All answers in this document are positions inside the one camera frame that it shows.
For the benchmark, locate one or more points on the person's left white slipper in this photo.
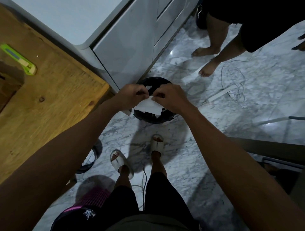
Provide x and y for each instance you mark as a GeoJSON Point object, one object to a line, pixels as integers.
{"type": "Point", "coordinates": [119, 163]}

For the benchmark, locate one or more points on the white glossy cabinet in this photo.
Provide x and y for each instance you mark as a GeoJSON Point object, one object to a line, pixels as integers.
{"type": "Point", "coordinates": [133, 40]}

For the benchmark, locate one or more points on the person's right fingers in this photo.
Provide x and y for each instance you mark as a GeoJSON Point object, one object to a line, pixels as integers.
{"type": "Point", "coordinates": [159, 94]}

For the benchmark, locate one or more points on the person's right white slipper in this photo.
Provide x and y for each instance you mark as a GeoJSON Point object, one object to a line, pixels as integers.
{"type": "Point", "coordinates": [157, 144]}

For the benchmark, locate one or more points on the black and pink bag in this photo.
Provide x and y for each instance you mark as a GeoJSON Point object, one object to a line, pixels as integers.
{"type": "Point", "coordinates": [81, 214]}

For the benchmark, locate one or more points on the green utility knife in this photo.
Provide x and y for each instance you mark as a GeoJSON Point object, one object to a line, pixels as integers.
{"type": "Point", "coordinates": [21, 61]}

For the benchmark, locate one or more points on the person's left hand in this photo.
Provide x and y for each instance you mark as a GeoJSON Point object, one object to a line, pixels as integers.
{"type": "Point", "coordinates": [129, 96]}

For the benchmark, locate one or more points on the white power strip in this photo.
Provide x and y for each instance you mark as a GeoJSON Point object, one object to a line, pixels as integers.
{"type": "Point", "coordinates": [221, 93]}

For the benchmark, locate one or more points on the white paper sheet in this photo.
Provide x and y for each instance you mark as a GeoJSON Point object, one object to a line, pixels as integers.
{"type": "Point", "coordinates": [149, 107]}

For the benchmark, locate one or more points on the person's black shorts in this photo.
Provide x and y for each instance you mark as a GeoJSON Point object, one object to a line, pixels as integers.
{"type": "Point", "coordinates": [157, 197]}

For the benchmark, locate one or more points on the person's olive shirt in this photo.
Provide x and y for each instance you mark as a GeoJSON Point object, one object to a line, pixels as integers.
{"type": "Point", "coordinates": [147, 223]}

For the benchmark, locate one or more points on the person's left forearm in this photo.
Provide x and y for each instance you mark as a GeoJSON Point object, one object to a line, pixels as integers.
{"type": "Point", "coordinates": [59, 164]}

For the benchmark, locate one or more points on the person's right forearm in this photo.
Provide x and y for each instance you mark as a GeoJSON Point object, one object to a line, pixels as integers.
{"type": "Point", "coordinates": [238, 171]}

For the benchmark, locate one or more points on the black round trash bin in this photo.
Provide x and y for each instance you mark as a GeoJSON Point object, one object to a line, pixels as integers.
{"type": "Point", "coordinates": [152, 118]}

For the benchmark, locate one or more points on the person's white slipper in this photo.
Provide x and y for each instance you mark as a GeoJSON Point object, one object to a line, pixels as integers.
{"type": "Point", "coordinates": [119, 163]}
{"type": "Point", "coordinates": [157, 144]}

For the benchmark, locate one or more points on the person's right hand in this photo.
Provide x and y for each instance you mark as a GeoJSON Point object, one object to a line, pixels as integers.
{"type": "Point", "coordinates": [173, 97]}

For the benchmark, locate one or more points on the black round base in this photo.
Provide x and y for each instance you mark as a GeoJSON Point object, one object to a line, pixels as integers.
{"type": "Point", "coordinates": [91, 159]}

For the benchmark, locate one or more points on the grey metal pole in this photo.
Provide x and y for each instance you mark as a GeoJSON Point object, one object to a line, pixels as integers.
{"type": "Point", "coordinates": [278, 120]}

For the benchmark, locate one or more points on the grey furniture frame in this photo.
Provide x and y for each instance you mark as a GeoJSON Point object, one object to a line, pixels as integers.
{"type": "Point", "coordinates": [274, 150]}

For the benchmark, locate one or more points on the person's left fingers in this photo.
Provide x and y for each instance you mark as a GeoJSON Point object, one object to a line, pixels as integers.
{"type": "Point", "coordinates": [142, 92]}

